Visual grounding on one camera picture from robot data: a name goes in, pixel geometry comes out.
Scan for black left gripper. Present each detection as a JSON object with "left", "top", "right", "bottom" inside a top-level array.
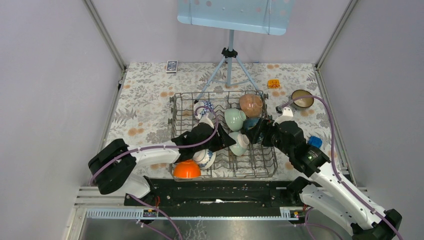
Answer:
[{"left": 194, "top": 123, "right": 236, "bottom": 153}]

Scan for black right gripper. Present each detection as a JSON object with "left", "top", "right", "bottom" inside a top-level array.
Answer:
[{"left": 244, "top": 117, "right": 293, "bottom": 157}]

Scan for pale green checkered bowl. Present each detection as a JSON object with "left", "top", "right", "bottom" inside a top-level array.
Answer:
[{"left": 229, "top": 132, "right": 250, "bottom": 157}]

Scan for dark brown patterned bowl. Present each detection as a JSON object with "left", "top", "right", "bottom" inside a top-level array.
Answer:
[{"left": 291, "top": 89, "right": 315, "bottom": 110}]

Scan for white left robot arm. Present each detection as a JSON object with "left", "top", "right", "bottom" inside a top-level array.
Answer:
[{"left": 88, "top": 123, "right": 236, "bottom": 206}]

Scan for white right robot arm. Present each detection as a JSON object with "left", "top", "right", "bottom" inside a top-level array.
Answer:
[{"left": 243, "top": 118, "right": 402, "bottom": 240}]

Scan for dark teal gold bowl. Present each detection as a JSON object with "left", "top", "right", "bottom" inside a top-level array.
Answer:
[{"left": 242, "top": 117, "right": 260, "bottom": 131}]

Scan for light green bowl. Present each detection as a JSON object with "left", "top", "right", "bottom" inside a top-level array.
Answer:
[{"left": 224, "top": 108, "right": 247, "bottom": 132}]

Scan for white blue floral bowl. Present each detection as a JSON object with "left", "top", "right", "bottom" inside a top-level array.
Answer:
[{"left": 192, "top": 149, "right": 217, "bottom": 170}]

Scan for pink speckled bowl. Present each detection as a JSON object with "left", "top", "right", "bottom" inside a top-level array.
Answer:
[{"left": 239, "top": 94, "right": 263, "bottom": 118}]

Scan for blue white zigzag bowl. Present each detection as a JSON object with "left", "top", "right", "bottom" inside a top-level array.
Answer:
[{"left": 193, "top": 100, "right": 214, "bottom": 119}]

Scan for orange bowl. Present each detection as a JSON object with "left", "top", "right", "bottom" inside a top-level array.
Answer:
[{"left": 172, "top": 159, "right": 202, "bottom": 179}]

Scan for small yellow orange toy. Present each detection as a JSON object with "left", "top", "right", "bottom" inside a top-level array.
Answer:
[{"left": 267, "top": 79, "right": 281, "bottom": 89}]

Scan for blue plastic toy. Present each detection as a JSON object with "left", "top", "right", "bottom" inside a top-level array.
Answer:
[{"left": 307, "top": 136, "right": 323, "bottom": 148}]

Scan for light blue tripod stand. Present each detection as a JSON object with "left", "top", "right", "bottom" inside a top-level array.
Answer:
[{"left": 194, "top": 29, "right": 260, "bottom": 103}]

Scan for playing card box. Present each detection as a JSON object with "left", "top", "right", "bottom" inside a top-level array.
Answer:
[{"left": 165, "top": 60, "right": 179, "bottom": 74}]

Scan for light blue board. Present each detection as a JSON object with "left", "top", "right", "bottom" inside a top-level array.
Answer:
[{"left": 177, "top": 0, "right": 295, "bottom": 36}]

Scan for grey wire dish rack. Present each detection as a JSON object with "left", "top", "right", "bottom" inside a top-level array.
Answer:
[{"left": 168, "top": 90, "right": 278, "bottom": 181}]

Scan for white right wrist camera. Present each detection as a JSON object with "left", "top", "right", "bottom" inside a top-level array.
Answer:
[{"left": 274, "top": 107, "right": 294, "bottom": 125}]

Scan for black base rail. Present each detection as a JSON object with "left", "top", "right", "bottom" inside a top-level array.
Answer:
[{"left": 141, "top": 178, "right": 306, "bottom": 217}]

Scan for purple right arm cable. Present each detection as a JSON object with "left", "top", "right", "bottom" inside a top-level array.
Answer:
[{"left": 276, "top": 95, "right": 405, "bottom": 240}]

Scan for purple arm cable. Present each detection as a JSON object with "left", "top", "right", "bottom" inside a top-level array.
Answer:
[
  {"left": 88, "top": 105, "right": 220, "bottom": 240},
  {"left": 276, "top": 95, "right": 405, "bottom": 240}
]

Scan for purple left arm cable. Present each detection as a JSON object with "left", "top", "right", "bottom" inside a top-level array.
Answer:
[{"left": 88, "top": 105, "right": 220, "bottom": 240}]

